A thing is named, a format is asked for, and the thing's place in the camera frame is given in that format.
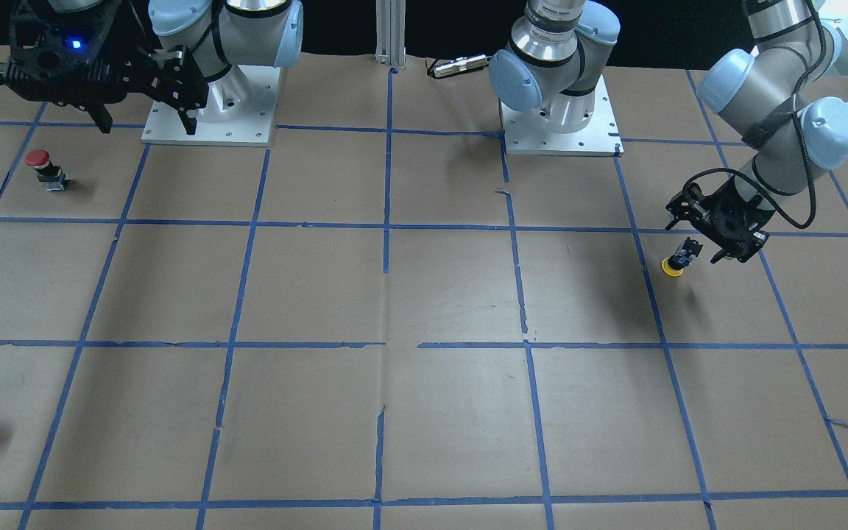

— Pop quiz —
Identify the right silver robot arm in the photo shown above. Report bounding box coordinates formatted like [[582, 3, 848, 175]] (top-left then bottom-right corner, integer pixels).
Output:
[[1, 1, 304, 135]]

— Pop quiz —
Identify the red push button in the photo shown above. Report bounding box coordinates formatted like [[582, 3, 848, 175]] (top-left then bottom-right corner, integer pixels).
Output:
[[24, 149, 68, 192]]

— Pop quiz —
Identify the yellow push button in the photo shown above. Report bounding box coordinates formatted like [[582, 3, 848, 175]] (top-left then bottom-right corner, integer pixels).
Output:
[[660, 237, 704, 278]]

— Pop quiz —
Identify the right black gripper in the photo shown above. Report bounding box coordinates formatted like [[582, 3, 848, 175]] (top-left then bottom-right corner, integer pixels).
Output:
[[4, 1, 208, 135]]

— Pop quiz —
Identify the aluminium frame post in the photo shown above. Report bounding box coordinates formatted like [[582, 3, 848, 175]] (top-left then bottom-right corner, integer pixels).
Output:
[[375, 0, 406, 71]]

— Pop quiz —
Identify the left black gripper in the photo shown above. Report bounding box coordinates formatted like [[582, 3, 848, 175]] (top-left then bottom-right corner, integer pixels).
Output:
[[664, 177, 774, 264]]

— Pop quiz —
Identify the silver cable connector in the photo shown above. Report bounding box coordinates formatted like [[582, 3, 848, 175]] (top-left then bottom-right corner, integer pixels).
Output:
[[426, 54, 491, 80]]

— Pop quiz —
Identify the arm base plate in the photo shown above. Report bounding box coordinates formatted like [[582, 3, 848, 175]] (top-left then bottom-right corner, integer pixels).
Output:
[[499, 77, 625, 157], [141, 65, 285, 148]]

